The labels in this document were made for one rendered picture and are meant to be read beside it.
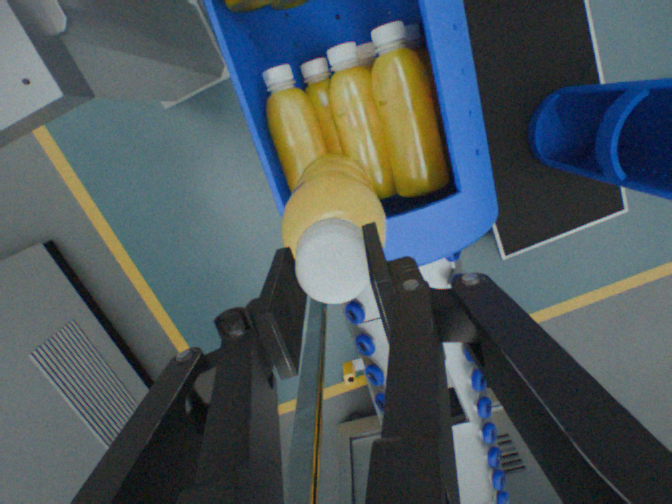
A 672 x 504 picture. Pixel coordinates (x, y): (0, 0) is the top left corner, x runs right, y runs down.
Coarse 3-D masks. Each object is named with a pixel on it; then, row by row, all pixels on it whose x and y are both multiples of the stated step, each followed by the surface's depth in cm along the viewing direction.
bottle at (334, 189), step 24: (312, 168) 31; (336, 168) 28; (360, 168) 33; (312, 192) 23; (336, 192) 23; (360, 192) 23; (288, 216) 23; (312, 216) 22; (336, 216) 22; (360, 216) 22; (384, 216) 25; (288, 240) 23; (384, 240) 24
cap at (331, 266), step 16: (304, 240) 20; (320, 240) 19; (336, 240) 19; (352, 240) 19; (304, 256) 19; (320, 256) 19; (336, 256) 19; (352, 256) 19; (304, 272) 20; (320, 272) 20; (336, 272) 20; (352, 272) 20; (368, 272) 20; (304, 288) 20; (320, 288) 20; (336, 288) 20; (352, 288) 20
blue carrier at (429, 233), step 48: (336, 0) 57; (384, 0) 55; (432, 0) 36; (240, 48) 51; (288, 48) 58; (432, 48) 37; (240, 96) 46; (480, 144) 43; (288, 192) 57; (480, 192) 44; (432, 240) 42
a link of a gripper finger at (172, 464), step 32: (192, 352) 13; (160, 384) 12; (192, 384) 12; (160, 416) 11; (192, 416) 13; (128, 448) 10; (160, 448) 10; (192, 448) 11; (96, 480) 9; (128, 480) 9; (160, 480) 10; (192, 480) 11
